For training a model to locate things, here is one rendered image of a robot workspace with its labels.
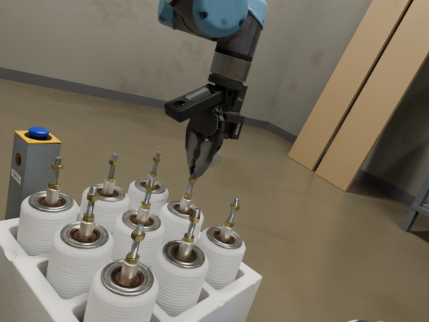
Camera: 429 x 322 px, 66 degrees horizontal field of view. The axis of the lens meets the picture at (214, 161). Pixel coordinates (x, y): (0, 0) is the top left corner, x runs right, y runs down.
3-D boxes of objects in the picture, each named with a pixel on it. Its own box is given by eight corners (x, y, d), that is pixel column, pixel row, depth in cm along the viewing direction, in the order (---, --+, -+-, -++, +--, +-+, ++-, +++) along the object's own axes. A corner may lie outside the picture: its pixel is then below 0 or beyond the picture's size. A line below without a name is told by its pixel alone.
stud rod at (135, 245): (126, 271, 47) (137, 226, 45) (125, 267, 48) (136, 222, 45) (133, 272, 47) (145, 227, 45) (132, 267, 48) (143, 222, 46)
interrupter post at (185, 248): (182, 261, 56) (186, 245, 55) (173, 253, 57) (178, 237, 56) (192, 258, 57) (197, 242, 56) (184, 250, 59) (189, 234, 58)
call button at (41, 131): (32, 142, 69) (33, 132, 69) (24, 135, 71) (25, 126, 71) (51, 141, 72) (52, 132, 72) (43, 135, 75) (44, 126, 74)
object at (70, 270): (52, 353, 53) (68, 259, 48) (29, 313, 59) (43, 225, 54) (106, 328, 60) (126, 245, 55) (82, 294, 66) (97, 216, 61)
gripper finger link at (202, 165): (219, 181, 72) (231, 141, 69) (201, 184, 67) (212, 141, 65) (209, 176, 74) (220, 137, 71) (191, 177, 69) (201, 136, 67)
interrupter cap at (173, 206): (163, 200, 75) (164, 198, 75) (195, 204, 78) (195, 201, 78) (170, 218, 68) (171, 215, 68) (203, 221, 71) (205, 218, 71)
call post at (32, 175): (11, 269, 76) (27, 144, 67) (0, 253, 80) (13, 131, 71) (43, 260, 82) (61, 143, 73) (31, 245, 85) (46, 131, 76)
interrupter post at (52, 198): (49, 199, 62) (52, 183, 61) (60, 202, 62) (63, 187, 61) (41, 204, 60) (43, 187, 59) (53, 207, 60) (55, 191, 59)
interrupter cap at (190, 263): (179, 275, 52) (179, 271, 52) (153, 248, 57) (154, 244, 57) (212, 264, 57) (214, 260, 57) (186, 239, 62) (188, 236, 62)
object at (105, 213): (106, 248, 82) (120, 183, 77) (120, 273, 75) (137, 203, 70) (64, 253, 76) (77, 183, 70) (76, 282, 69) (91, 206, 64)
